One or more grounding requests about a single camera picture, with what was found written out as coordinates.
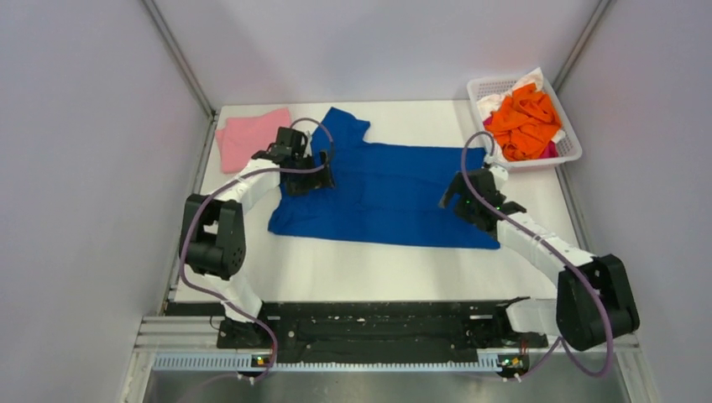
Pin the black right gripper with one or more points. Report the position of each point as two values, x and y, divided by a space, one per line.
456 186

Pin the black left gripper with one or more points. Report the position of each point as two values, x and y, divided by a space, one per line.
314 180

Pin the blue panda print t-shirt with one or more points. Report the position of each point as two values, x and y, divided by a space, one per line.
383 193

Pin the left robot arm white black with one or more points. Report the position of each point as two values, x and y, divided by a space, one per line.
213 248

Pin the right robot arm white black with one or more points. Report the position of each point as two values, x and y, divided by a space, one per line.
594 301

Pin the folded pink t-shirt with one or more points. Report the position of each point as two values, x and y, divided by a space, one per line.
241 138

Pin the white t-shirt in basket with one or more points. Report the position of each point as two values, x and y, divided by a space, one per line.
523 117

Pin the orange t-shirt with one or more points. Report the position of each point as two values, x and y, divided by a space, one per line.
526 102

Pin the magenta garment in basket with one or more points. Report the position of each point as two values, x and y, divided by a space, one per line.
550 150

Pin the white plastic laundry basket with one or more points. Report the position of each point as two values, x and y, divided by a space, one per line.
562 153

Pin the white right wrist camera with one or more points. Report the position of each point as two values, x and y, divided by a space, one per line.
500 173

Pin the left metal corner post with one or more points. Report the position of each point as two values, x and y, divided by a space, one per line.
177 56

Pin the metal corner post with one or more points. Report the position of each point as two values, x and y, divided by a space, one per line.
177 56
593 23

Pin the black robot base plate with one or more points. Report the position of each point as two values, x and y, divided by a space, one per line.
390 332

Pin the aluminium frame rail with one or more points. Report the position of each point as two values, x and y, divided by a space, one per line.
190 343

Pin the right metal corner post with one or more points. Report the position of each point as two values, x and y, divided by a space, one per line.
593 23

